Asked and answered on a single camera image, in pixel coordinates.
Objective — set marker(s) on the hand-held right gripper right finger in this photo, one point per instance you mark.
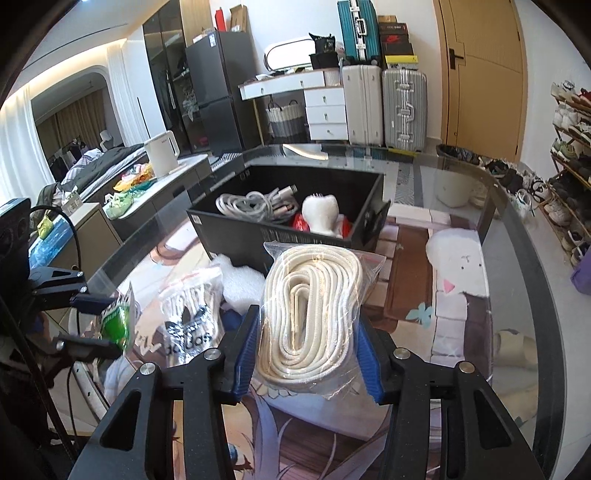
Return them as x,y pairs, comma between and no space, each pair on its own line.
370,369

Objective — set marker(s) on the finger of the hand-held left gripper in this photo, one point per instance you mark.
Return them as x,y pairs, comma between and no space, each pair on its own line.
87,347
90,304

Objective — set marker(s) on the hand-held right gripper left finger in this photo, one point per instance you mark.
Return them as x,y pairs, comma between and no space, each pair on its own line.
244,360

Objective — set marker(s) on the green white packet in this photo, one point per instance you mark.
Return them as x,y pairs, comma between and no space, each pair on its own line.
114,323

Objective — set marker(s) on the bag of white logo shoelaces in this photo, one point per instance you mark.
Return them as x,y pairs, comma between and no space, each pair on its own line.
194,314

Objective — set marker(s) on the bag of cream shoelaces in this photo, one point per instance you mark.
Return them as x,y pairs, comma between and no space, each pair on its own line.
304,323

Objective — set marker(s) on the black cardboard box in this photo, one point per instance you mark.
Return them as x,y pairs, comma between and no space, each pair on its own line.
231,240

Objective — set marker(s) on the red white small packet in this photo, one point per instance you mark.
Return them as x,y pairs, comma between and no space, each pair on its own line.
300,224

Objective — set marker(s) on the white plug adapter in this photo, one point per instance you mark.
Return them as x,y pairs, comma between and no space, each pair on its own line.
323,212

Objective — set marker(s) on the white foam wrap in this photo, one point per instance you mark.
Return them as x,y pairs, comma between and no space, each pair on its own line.
238,286

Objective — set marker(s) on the colorful snack packets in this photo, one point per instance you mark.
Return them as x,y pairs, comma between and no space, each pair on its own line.
129,189

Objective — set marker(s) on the grey sideboard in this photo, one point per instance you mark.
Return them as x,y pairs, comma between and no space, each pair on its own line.
152,198

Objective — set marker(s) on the bed with clothes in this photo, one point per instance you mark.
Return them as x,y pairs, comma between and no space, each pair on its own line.
101,166

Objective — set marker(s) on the beige slipper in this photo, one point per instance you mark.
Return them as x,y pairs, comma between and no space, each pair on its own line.
515,348

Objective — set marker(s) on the white electric kettle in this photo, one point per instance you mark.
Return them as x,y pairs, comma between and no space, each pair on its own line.
160,154

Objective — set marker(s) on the purple bag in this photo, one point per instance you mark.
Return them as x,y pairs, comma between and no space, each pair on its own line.
582,277

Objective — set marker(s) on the dark glass cabinet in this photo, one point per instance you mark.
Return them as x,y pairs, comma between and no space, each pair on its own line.
164,83

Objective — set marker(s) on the shoes on floor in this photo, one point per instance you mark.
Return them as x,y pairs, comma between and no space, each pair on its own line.
512,180

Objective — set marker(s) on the grey woven basket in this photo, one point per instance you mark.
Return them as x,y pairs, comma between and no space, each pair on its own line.
286,122

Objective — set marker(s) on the dark grey fridge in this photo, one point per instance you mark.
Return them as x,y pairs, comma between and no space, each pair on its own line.
221,92

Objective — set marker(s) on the white vanity desk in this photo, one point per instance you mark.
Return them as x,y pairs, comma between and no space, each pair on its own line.
325,110

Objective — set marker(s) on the silver suitcase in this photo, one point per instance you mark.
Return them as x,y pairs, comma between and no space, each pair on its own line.
404,108

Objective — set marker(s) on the white suitcase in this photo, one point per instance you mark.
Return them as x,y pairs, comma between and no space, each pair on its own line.
362,106

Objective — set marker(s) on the shoe rack with shoes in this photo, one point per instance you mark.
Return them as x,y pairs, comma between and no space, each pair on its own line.
572,184

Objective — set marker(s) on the metal shoe rack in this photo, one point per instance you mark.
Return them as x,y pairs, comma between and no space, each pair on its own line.
561,134

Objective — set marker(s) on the wooden door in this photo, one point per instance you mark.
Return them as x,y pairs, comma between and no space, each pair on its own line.
485,83

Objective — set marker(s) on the yellow black shoe box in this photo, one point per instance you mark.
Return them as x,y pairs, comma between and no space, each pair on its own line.
400,62

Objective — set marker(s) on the oval white mirror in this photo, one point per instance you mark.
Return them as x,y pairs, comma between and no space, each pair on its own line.
288,54

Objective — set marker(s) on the red flat box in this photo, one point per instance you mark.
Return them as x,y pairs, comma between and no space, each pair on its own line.
222,18

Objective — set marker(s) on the black handbag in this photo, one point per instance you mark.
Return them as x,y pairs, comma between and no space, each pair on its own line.
325,53

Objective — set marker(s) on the brown cardboard sheet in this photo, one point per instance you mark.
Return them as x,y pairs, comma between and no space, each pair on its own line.
240,18

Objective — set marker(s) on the red black shoe box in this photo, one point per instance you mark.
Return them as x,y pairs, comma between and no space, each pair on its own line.
395,38

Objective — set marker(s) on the teal suitcase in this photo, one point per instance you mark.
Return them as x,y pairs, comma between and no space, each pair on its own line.
358,32

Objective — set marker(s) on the brown shoe box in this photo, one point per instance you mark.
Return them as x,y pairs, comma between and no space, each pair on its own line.
388,19

